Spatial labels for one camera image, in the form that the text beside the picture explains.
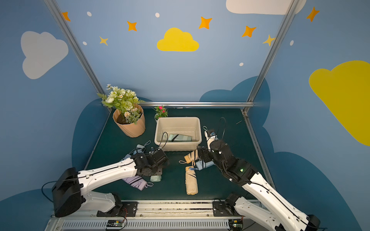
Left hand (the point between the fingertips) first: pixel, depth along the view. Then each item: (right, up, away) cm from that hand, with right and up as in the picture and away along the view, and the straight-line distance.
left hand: (160, 168), depth 82 cm
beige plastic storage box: (+18, +24, +21) cm, 36 cm away
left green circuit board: (-21, -25, -10) cm, 34 cm away
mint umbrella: (+9, +16, +18) cm, 26 cm away
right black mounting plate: (+34, -19, -8) cm, 40 cm away
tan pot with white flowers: (-22, +31, +10) cm, 39 cm away
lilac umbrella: (-13, -8, 0) cm, 15 cm away
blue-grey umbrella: (+24, 0, +6) cm, 25 cm away
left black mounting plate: (-15, -15, -14) cm, 26 cm away
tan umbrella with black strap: (+19, +4, +9) cm, 21 cm away
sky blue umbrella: (-16, +9, +13) cm, 22 cm away
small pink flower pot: (-3, +34, +19) cm, 39 cm away
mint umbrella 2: (-1, -4, -6) cm, 7 cm away
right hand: (+26, +16, -10) cm, 32 cm away
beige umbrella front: (+18, -9, -1) cm, 20 cm away
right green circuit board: (+41, -26, -9) cm, 49 cm away
